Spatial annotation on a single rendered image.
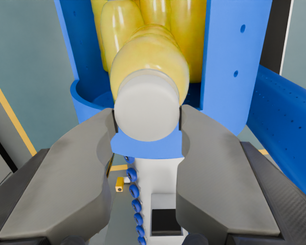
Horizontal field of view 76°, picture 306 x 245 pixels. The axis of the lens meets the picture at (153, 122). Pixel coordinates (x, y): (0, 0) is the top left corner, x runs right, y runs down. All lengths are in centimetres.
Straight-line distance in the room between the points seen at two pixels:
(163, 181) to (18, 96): 145
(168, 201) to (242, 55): 59
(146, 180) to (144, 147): 48
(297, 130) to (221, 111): 58
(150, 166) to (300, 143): 47
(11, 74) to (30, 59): 20
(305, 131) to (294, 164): 11
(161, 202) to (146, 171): 12
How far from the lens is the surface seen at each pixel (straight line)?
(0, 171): 218
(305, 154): 74
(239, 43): 22
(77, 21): 38
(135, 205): 73
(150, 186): 73
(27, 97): 184
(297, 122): 81
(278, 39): 146
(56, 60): 161
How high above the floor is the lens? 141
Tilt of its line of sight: 60 degrees down
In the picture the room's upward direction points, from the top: 178 degrees counter-clockwise
